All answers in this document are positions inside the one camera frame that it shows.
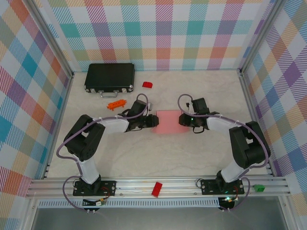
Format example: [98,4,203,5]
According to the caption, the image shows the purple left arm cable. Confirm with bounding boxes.
[56,93,150,214]

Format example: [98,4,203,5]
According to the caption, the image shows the aluminium frame post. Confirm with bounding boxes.
[236,0,286,74]
[27,0,75,77]

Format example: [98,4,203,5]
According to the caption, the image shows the red toy brick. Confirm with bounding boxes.
[151,182,163,198]

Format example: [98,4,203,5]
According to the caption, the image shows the orange plastic toy piece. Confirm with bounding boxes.
[107,99,127,111]

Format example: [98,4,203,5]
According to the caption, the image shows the aluminium frame rail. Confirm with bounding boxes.
[26,176,291,199]

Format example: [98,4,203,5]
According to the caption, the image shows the aluminium side rail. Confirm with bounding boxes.
[42,71,74,179]
[237,69,274,177]

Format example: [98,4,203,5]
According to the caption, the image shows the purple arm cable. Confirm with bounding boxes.
[56,93,150,214]
[177,94,271,213]

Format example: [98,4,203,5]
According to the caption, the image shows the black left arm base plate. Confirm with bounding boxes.
[73,180,117,197]

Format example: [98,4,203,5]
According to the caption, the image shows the black carrying case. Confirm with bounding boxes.
[83,63,135,99]

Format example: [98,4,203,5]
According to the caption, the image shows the white slotted cable duct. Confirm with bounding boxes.
[38,197,220,208]

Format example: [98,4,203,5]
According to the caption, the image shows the pink cloth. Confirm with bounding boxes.
[151,109,191,134]

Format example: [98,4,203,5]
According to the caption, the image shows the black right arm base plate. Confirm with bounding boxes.
[200,179,245,195]

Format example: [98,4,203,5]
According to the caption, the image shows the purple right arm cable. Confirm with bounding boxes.
[177,94,271,213]

